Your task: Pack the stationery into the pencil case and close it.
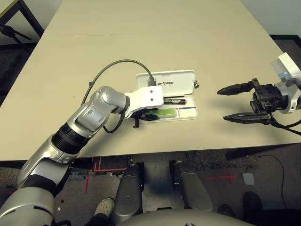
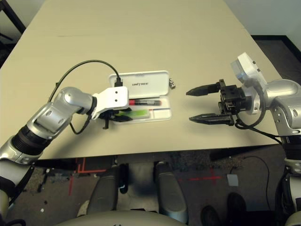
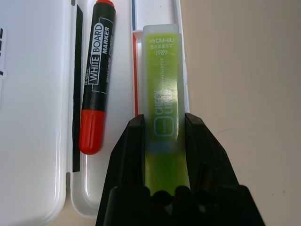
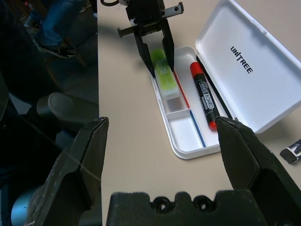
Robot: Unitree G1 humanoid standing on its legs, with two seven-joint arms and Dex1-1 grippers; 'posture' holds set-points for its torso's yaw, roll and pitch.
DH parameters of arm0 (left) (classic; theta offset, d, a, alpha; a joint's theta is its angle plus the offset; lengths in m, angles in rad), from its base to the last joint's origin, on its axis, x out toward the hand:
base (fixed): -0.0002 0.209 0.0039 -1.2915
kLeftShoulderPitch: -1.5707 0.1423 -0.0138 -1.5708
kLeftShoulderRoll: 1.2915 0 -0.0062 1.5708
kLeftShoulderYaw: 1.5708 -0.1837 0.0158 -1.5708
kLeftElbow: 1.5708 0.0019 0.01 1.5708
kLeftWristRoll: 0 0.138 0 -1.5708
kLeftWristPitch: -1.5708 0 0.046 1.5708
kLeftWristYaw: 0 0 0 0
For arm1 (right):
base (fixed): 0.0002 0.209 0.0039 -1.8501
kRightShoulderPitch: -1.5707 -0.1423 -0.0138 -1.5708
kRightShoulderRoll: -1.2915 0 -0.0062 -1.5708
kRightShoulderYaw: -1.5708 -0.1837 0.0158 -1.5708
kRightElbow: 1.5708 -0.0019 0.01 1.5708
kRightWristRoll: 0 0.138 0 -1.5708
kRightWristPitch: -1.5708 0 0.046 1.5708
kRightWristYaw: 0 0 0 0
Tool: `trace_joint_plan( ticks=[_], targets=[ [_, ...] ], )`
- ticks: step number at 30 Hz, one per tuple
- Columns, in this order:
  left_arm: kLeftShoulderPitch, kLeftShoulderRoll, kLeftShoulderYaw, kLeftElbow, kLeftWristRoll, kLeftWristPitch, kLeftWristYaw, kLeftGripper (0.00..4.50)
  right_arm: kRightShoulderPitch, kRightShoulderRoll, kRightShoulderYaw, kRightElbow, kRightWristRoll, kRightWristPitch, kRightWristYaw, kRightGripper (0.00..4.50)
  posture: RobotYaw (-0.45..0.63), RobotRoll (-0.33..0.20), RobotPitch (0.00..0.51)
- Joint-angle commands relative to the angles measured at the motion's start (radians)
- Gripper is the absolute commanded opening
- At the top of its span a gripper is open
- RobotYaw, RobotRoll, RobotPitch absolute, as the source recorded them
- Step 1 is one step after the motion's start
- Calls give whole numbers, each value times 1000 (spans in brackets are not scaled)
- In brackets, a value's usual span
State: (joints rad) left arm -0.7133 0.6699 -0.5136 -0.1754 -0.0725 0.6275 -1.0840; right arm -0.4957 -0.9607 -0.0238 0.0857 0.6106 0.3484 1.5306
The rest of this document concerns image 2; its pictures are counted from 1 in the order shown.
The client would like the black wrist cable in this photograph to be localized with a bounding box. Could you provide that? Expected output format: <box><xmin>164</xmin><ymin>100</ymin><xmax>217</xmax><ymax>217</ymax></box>
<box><xmin>235</xmin><ymin>77</ymin><xmax>285</xmax><ymax>144</ymax></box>
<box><xmin>48</xmin><ymin>60</ymin><xmax>124</xmax><ymax>135</ymax></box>

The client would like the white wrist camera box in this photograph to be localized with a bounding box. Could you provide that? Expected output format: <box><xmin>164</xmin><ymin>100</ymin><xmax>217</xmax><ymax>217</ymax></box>
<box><xmin>90</xmin><ymin>86</ymin><xmax>131</xmax><ymax>120</ymax></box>
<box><xmin>230</xmin><ymin>52</ymin><xmax>269</xmax><ymax>115</ymax></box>

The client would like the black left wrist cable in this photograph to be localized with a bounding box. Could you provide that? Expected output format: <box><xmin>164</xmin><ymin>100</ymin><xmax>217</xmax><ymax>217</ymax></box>
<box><xmin>48</xmin><ymin>60</ymin><xmax>124</xmax><ymax>135</ymax></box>

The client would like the black shoe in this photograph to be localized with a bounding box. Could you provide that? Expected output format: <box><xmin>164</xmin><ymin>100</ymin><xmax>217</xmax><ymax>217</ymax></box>
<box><xmin>201</xmin><ymin>205</ymin><xmax>222</xmax><ymax>226</ymax></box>
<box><xmin>227</xmin><ymin>192</ymin><xmax>247</xmax><ymax>226</ymax></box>

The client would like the white plastic pencil case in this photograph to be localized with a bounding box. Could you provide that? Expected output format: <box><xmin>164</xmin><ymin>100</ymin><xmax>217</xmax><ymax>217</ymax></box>
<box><xmin>108</xmin><ymin>70</ymin><xmax>173</xmax><ymax>123</ymax></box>

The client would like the green eraser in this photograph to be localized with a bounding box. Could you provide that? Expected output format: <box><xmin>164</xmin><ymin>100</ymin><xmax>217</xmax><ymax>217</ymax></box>
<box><xmin>116</xmin><ymin>109</ymin><xmax>151</xmax><ymax>120</ymax></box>

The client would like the grey robot torso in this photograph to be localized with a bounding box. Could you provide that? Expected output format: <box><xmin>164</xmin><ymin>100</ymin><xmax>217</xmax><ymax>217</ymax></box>
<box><xmin>56</xmin><ymin>209</ymin><xmax>189</xmax><ymax>226</ymax></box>

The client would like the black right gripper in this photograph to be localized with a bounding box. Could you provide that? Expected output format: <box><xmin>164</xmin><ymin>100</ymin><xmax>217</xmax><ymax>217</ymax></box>
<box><xmin>185</xmin><ymin>79</ymin><xmax>250</xmax><ymax>125</ymax></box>

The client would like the grey robot leg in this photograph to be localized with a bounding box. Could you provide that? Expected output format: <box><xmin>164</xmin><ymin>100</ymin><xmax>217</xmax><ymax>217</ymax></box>
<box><xmin>154</xmin><ymin>161</ymin><xmax>189</xmax><ymax>224</ymax></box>
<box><xmin>87</xmin><ymin>164</ymin><xmax>129</xmax><ymax>212</ymax></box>

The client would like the black tripod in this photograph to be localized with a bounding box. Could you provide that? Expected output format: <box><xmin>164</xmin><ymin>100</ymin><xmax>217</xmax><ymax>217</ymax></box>
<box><xmin>0</xmin><ymin>32</ymin><xmax>15</xmax><ymax>45</ymax></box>

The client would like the red and black marker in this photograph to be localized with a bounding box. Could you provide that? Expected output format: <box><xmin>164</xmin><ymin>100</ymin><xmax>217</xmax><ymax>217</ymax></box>
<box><xmin>128</xmin><ymin>98</ymin><xmax>162</xmax><ymax>106</ymax></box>

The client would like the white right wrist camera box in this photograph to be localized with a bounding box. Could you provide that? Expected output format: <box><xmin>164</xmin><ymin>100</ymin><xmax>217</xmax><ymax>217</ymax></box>
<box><xmin>230</xmin><ymin>52</ymin><xmax>269</xmax><ymax>115</ymax></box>

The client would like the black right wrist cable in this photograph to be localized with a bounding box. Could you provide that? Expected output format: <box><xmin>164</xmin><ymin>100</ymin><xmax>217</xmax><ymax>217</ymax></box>
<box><xmin>235</xmin><ymin>77</ymin><xmax>285</xmax><ymax>144</ymax></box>

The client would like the grey robot left leg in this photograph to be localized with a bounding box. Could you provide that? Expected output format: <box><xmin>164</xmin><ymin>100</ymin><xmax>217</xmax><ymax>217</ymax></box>
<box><xmin>87</xmin><ymin>164</ymin><xmax>129</xmax><ymax>212</ymax></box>

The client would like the grey robot right leg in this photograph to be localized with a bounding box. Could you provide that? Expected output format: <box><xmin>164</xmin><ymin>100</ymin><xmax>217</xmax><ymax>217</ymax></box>
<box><xmin>154</xmin><ymin>161</ymin><xmax>189</xmax><ymax>224</ymax></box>

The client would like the black-legged side table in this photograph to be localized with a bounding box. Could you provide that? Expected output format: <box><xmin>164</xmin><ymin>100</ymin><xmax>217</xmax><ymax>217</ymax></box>
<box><xmin>0</xmin><ymin>0</ymin><xmax>26</xmax><ymax>33</ymax></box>

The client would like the thin black floor cable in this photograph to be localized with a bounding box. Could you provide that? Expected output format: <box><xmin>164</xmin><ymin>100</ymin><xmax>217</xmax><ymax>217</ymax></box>
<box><xmin>229</xmin><ymin>155</ymin><xmax>270</xmax><ymax>209</ymax></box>

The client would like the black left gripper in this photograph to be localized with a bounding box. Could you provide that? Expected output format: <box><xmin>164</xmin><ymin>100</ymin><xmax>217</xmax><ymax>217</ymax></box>
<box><xmin>101</xmin><ymin>107</ymin><xmax>133</xmax><ymax>130</ymax></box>

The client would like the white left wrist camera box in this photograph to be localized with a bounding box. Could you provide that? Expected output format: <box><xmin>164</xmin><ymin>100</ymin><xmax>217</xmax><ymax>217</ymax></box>
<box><xmin>90</xmin><ymin>86</ymin><xmax>131</xmax><ymax>120</ymax></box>

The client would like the grey paper sheet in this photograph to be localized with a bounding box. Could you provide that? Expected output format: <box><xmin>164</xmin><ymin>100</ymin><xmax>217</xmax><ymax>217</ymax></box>
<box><xmin>227</xmin><ymin>173</ymin><xmax>239</xmax><ymax>186</ymax></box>

